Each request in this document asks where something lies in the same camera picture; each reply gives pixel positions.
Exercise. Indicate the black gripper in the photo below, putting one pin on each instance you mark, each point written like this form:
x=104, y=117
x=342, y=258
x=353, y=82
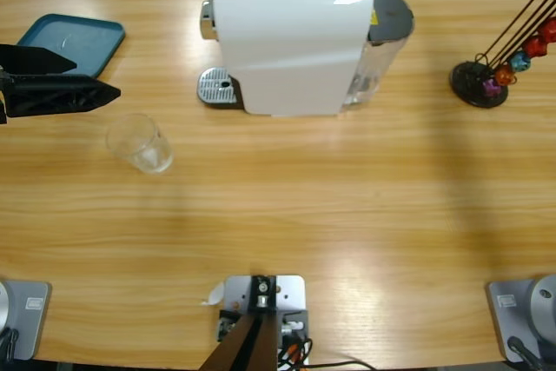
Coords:
x=3, y=97

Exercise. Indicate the clear glass cup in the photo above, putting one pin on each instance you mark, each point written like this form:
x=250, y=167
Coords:
x=141, y=145

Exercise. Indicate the white capsule coffee machine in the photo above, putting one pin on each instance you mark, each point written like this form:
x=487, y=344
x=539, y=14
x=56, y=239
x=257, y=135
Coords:
x=286, y=54

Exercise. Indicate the purple coffee capsule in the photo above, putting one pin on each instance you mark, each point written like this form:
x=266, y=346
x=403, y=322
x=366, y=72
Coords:
x=491, y=87

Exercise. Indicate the orange coffee capsule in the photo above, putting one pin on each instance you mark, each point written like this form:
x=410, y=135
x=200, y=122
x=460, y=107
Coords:
x=505, y=75

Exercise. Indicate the blue coffee capsule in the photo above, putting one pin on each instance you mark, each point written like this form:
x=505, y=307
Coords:
x=519, y=62

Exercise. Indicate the red coffee capsule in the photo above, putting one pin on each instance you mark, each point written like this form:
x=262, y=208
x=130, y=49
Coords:
x=548, y=31
x=534, y=46

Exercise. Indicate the teal plastic tray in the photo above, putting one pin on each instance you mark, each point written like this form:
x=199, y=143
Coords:
x=87, y=41

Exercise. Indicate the metal grate drip tray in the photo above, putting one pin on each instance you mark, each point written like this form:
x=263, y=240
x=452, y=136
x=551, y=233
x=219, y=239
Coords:
x=215, y=84

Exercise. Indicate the white paper tag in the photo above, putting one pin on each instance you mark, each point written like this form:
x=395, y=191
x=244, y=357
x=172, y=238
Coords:
x=215, y=295

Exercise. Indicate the clear water tank dark lid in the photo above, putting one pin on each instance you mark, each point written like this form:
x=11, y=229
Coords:
x=391, y=15

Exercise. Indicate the black capsule holder with rods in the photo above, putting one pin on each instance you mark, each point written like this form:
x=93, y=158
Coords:
x=467, y=84

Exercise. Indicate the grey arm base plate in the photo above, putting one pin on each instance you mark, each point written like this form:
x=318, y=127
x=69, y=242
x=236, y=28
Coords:
x=30, y=319
x=521, y=314

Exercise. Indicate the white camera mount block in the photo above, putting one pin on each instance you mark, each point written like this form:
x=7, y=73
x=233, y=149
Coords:
x=289, y=293

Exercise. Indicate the dark camera post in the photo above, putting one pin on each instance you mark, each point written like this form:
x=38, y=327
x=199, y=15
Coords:
x=247, y=336

